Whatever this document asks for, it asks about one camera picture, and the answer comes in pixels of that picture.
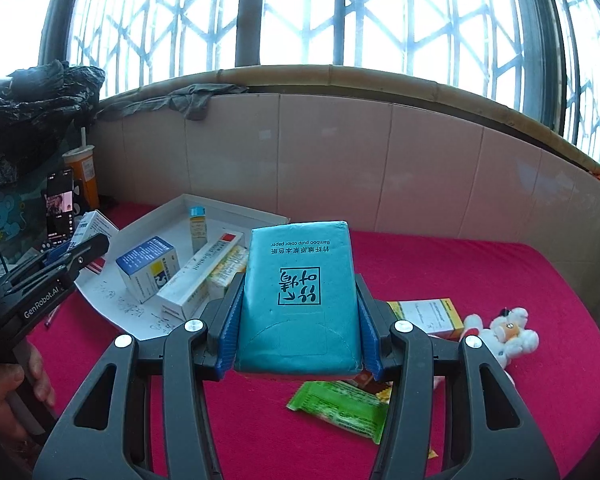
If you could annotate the black plastic bag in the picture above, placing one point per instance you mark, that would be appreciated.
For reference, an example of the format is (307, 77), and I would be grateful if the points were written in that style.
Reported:
(30, 105)

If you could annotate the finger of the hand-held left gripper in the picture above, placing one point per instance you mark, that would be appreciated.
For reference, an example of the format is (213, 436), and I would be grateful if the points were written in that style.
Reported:
(57, 256)
(87, 255)

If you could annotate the blue mouse print panel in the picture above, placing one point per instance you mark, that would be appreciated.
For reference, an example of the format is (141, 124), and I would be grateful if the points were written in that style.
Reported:
(5, 220)

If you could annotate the window with metal grille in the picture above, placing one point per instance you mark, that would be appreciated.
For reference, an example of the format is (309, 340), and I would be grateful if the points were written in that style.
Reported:
(305, 10)

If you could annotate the red blanket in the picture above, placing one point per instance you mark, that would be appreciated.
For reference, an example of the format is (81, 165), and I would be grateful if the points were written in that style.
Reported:
(480, 270)

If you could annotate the white cardboard tray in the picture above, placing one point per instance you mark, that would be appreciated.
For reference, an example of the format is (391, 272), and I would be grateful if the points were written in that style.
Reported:
(130, 310)

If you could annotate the paw print phone stand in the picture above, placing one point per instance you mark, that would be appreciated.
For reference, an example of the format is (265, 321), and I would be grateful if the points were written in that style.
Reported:
(81, 200)

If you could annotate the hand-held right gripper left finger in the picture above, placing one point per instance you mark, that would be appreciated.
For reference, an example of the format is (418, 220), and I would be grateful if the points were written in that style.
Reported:
(230, 330)

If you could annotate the grey cloth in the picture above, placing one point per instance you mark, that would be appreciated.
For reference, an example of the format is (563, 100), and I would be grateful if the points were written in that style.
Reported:
(190, 102)

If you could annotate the black smartphone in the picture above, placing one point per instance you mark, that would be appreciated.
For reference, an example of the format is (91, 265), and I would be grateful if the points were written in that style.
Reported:
(60, 210)

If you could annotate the teal-top white medicine box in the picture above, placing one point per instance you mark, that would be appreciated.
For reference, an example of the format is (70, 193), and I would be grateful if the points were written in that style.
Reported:
(197, 232)

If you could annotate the long white ointment box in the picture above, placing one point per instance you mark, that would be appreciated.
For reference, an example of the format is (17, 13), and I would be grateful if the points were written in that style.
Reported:
(195, 275)

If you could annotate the green snack packet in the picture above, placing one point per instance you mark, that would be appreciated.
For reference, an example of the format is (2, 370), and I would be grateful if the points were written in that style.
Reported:
(340, 407)

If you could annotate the white plush toy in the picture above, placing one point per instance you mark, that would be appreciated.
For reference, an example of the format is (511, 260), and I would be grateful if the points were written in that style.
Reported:
(510, 340)

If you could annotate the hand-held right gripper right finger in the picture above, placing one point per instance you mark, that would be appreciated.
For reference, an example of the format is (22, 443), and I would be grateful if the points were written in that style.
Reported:
(370, 330)

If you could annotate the small white blue medicine box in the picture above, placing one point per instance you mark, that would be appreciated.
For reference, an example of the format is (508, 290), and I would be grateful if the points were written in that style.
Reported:
(92, 227)

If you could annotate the yellow green medicine box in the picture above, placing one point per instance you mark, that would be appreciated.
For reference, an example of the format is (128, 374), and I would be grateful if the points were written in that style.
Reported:
(430, 315)

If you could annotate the orange cup with straw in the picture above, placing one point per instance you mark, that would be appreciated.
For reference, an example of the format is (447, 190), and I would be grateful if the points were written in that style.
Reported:
(85, 170)

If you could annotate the teal tissue pack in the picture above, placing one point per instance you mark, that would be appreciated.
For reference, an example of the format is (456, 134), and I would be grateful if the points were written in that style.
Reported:
(300, 285)

